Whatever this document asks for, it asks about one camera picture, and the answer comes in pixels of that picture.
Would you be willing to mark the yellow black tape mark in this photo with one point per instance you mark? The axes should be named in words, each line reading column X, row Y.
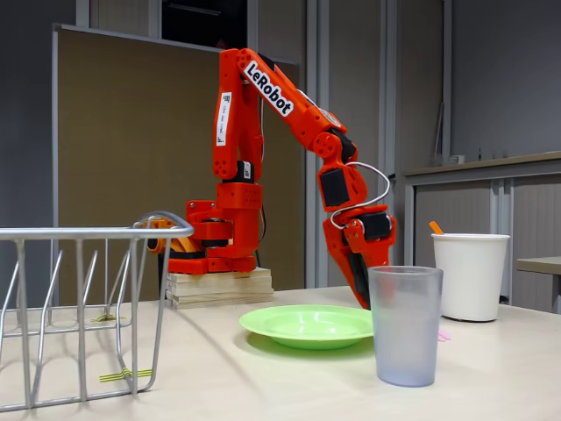
column 127, row 375

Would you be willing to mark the grey low cabinet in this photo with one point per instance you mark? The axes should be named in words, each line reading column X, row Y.
column 534, row 206

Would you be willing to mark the white paper cup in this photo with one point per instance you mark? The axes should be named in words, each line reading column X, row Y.
column 475, row 276

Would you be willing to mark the brown partition board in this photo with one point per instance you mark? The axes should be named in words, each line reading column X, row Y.
column 131, row 131

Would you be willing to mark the grey leaning strip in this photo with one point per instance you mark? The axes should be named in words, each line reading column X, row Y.
column 438, row 131

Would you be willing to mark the small white object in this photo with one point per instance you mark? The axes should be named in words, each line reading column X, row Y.
column 457, row 159

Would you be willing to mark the orange plastic knife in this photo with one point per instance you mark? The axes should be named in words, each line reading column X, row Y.
column 435, row 228

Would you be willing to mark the translucent grey plastic cup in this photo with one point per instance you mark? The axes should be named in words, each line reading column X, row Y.
column 405, row 333

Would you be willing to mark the green plastic plate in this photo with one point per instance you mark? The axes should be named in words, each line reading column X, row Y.
column 307, row 326

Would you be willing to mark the orange plastic clamp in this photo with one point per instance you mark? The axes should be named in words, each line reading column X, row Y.
column 184, row 243

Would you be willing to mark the red robot arm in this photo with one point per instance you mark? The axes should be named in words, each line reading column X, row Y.
column 228, row 131

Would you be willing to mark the grey side table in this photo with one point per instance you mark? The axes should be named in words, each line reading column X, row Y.
column 541, row 264

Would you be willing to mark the pink plastic fork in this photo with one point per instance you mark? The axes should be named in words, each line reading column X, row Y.
column 444, row 335

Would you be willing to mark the wooden base block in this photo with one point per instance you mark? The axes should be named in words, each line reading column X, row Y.
column 219, row 289

